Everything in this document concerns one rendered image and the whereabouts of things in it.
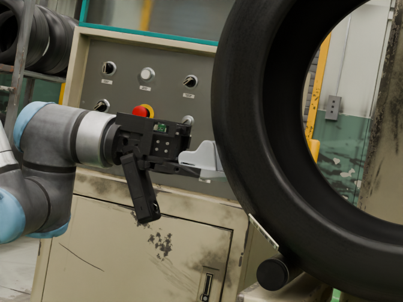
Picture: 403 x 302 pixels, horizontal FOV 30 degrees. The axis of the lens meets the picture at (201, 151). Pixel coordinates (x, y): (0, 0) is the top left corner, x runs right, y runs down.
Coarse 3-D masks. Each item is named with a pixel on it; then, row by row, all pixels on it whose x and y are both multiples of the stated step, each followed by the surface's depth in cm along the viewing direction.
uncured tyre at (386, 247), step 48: (240, 0) 106; (288, 0) 101; (336, 0) 126; (240, 48) 104; (288, 48) 129; (240, 96) 103; (288, 96) 129; (240, 144) 104; (288, 144) 129; (240, 192) 106; (288, 192) 101; (336, 192) 128; (288, 240) 102; (336, 240) 99; (384, 240) 124; (336, 288) 104; (384, 288) 98
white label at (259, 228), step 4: (248, 216) 104; (252, 220) 103; (252, 224) 106; (256, 224) 103; (260, 228) 102; (260, 232) 106; (264, 232) 102; (264, 236) 105; (268, 236) 102; (268, 240) 105; (272, 240) 102; (272, 244) 104; (276, 244) 102; (276, 248) 103
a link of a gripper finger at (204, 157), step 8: (200, 144) 116; (208, 144) 115; (184, 152) 116; (192, 152) 116; (200, 152) 116; (208, 152) 115; (184, 160) 116; (192, 160) 116; (200, 160) 116; (208, 160) 115; (208, 168) 115; (216, 168) 115; (200, 176) 115; (208, 176) 115; (216, 176) 115; (224, 176) 115
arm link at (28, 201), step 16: (0, 128) 114; (0, 144) 113; (0, 160) 112; (0, 176) 111; (16, 176) 113; (0, 192) 109; (16, 192) 112; (32, 192) 116; (0, 208) 109; (16, 208) 110; (32, 208) 114; (48, 208) 119; (0, 224) 109; (16, 224) 110; (32, 224) 115; (0, 240) 110
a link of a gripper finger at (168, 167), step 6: (168, 162) 115; (174, 162) 117; (156, 168) 116; (162, 168) 115; (168, 168) 115; (174, 168) 115; (180, 168) 114; (186, 168) 115; (192, 168) 115; (198, 168) 115; (180, 174) 114; (186, 174) 115; (192, 174) 115; (198, 174) 115
